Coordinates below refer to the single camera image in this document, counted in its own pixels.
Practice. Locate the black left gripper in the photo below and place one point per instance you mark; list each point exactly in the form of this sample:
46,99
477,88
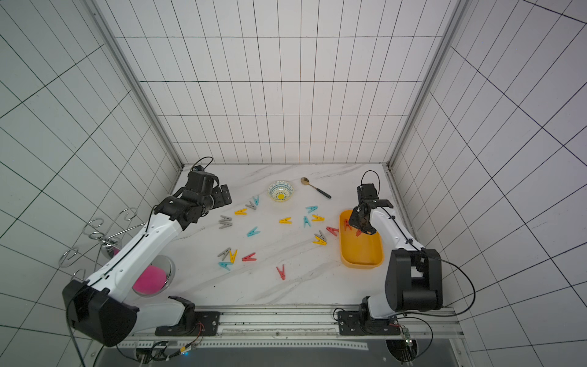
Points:
219,200

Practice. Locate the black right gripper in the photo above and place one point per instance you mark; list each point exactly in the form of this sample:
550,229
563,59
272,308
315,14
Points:
363,217

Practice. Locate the red clothespin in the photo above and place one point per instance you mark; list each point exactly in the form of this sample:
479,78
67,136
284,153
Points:
250,257
333,231
281,272
347,225

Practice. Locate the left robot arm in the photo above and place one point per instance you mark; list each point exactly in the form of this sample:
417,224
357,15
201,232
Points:
96,307

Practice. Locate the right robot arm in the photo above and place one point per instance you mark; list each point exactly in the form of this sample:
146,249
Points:
413,282

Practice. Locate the yellow storage box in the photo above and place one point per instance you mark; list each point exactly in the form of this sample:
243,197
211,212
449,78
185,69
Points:
359,250

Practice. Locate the grey clothespin pair left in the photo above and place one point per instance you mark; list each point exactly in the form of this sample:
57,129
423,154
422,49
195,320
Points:
225,222

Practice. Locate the patterned small bowl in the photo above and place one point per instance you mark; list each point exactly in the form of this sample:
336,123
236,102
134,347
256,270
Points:
280,191

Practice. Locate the red clothespin bottom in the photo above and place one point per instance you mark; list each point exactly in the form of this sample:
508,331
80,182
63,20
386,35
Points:
281,272

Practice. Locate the pink bowl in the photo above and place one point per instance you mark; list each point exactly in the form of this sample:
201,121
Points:
156,278

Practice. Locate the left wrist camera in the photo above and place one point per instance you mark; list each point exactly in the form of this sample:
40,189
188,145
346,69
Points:
202,182

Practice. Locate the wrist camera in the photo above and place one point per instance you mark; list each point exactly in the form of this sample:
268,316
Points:
367,193
202,182

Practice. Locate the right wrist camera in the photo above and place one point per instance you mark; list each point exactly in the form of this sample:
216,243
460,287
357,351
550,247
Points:
367,193

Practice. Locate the metal wire cup rack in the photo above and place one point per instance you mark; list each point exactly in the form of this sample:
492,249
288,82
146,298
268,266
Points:
106,239

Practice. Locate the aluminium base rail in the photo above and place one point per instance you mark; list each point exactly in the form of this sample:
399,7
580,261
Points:
289,326

